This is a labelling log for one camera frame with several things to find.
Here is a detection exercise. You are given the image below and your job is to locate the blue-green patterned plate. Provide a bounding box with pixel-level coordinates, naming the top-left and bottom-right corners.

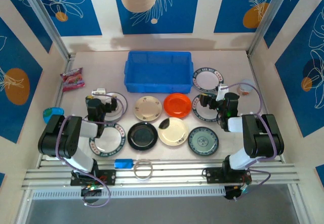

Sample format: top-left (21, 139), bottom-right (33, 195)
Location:
top-left (187, 127), bottom-right (219, 157)

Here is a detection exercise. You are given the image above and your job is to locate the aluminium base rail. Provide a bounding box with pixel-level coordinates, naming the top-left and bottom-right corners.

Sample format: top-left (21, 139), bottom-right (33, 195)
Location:
top-left (21, 159), bottom-right (301, 191)

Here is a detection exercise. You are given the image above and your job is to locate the cream plate with black patch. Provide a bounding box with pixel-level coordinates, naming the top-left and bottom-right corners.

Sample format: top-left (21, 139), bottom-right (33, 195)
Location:
top-left (157, 117), bottom-right (189, 146)

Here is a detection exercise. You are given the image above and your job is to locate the pink snack packet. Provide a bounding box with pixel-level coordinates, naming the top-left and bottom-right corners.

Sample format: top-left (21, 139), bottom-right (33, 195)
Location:
top-left (60, 67), bottom-right (85, 92)

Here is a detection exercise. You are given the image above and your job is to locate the blue block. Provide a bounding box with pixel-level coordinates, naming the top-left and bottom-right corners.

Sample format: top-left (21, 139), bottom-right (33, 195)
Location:
top-left (114, 159), bottom-right (134, 169)

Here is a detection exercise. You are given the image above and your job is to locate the cream floral plate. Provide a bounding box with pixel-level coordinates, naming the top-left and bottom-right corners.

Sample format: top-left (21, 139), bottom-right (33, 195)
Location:
top-left (133, 96), bottom-right (163, 122)

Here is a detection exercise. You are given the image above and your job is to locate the clear tape ring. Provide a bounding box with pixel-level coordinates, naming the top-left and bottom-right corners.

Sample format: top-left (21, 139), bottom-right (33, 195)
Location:
top-left (133, 159), bottom-right (153, 181)

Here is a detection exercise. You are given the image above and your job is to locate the white slotted cable duct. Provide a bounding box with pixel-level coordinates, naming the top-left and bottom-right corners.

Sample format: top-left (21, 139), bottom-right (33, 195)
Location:
top-left (32, 186), bottom-right (226, 201)

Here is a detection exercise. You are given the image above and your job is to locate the orange plate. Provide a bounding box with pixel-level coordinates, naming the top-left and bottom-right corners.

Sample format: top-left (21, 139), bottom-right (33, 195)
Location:
top-left (163, 93), bottom-right (192, 119)

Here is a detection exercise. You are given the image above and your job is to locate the white plate thin green rim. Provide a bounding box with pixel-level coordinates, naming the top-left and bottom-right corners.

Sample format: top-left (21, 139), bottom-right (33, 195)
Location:
top-left (83, 91), bottom-right (128, 123)

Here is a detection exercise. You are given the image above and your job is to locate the small black circuit board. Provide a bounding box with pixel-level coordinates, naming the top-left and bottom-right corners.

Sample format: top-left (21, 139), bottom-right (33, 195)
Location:
top-left (80, 185), bottom-right (102, 197)
top-left (224, 184), bottom-right (250, 201)

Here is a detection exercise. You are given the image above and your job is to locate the blue-green jelly cup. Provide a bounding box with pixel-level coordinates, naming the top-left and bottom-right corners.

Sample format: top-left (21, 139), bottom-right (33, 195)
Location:
top-left (42, 106), bottom-right (64, 124)

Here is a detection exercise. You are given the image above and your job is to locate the aluminium side rail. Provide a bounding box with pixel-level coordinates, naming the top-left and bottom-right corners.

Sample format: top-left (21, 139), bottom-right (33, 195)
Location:
top-left (36, 53), bottom-right (76, 169)
top-left (247, 51), bottom-right (286, 163)

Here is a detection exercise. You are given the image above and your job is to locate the aluminium frame post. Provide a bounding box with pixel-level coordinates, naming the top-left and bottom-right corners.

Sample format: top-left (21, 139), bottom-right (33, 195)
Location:
top-left (17, 0), bottom-right (71, 61)
top-left (247, 0), bottom-right (298, 57)

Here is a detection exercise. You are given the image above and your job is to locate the green-rimmed lettered white plate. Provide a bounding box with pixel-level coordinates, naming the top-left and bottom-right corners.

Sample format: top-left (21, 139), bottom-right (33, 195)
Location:
top-left (191, 93), bottom-right (223, 123)
top-left (192, 67), bottom-right (225, 93)
top-left (88, 122), bottom-right (127, 159)

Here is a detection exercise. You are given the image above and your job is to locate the blue plastic bin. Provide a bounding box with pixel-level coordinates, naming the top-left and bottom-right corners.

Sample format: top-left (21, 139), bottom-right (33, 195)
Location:
top-left (123, 51), bottom-right (194, 94)

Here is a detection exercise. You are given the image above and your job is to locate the white cup orange label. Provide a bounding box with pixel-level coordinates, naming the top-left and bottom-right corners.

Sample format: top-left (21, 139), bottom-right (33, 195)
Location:
top-left (237, 79), bottom-right (255, 96)

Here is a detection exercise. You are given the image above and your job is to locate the purple cable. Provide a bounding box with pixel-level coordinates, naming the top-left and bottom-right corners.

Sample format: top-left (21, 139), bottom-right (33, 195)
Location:
top-left (220, 82), bottom-right (271, 202)
top-left (55, 94), bottom-right (127, 207)

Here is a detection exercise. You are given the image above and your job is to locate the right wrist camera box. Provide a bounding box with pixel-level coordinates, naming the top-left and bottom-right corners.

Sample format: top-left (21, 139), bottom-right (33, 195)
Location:
top-left (216, 83), bottom-right (230, 100)

